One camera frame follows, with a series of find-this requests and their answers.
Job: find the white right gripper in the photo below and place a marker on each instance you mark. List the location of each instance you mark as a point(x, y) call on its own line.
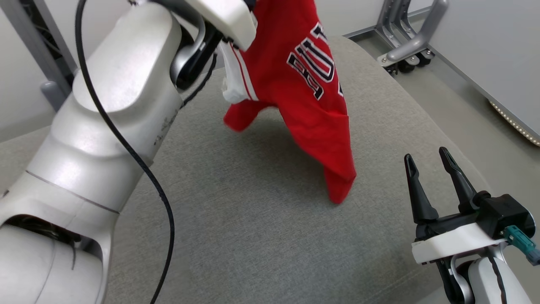
point(451, 245)

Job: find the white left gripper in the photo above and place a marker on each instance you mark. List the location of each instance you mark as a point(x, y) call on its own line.
point(228, 19)

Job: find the red basketball jersey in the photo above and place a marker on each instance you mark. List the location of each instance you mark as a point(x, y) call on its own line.
point(312, 118)

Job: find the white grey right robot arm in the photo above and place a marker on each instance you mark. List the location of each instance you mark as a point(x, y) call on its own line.
point(485, 283)

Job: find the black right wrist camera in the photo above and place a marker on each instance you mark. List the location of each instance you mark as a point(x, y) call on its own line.
point(504, 213)

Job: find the grey metal frame with casters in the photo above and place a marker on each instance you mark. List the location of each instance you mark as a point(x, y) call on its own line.
point(415, 40)

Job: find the grey cylindrical post foot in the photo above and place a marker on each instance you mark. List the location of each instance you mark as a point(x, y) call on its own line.
point(55, 95)

